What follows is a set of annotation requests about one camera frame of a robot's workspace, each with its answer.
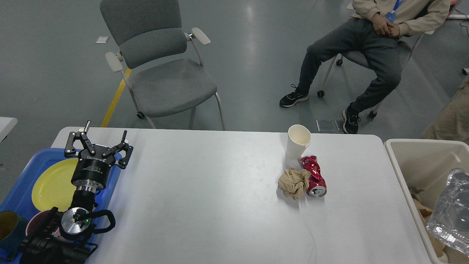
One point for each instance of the beige plastic bin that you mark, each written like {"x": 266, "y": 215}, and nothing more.
{"x": 425, "y": 165}

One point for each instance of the blue plastic tray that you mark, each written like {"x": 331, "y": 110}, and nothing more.
{"x": 20, "y": 198}

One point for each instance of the pink mug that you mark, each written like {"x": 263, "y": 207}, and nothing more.
{"x": 35, "y": 222}

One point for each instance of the grey office chair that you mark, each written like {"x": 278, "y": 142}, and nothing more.
{"x": 147, "y": 30}

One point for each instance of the seated person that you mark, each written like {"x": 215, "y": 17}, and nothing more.
{"x": 366, "y": 47}

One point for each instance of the crushed red soda can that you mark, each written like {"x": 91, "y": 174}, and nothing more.
{"x": 317, "y": 185}

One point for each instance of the white side table corner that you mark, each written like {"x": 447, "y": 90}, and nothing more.
{"x": 6, "y": 125}

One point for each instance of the white chair under person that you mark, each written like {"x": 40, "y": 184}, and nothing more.
{"x": 357, "y": 58}

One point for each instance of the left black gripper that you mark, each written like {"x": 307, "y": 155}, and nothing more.
{"x": 92, "y": 170}

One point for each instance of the tan cloth at right edge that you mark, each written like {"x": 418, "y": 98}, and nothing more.
{"x": 452, "y": 123}

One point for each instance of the yellow plate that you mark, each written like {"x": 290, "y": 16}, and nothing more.
{"x": 54, "y": 187}

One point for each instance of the brown paper ball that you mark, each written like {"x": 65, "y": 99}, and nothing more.
{"x": 294, "y": 182}

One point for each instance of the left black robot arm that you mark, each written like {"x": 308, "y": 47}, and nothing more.
{"x": 63, "y": 237}

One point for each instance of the aluminium foil tray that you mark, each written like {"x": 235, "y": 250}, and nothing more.
{"x": 449, "y": 222}

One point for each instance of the white paper cup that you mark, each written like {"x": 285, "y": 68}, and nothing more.
{"x": 299, "y": 138}

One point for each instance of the dark teal mug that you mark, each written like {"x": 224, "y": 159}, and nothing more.
{"x": 12, "y": 233}

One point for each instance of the brown paper bag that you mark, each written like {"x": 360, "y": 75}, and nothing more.
{"x": 438, "y": 251}

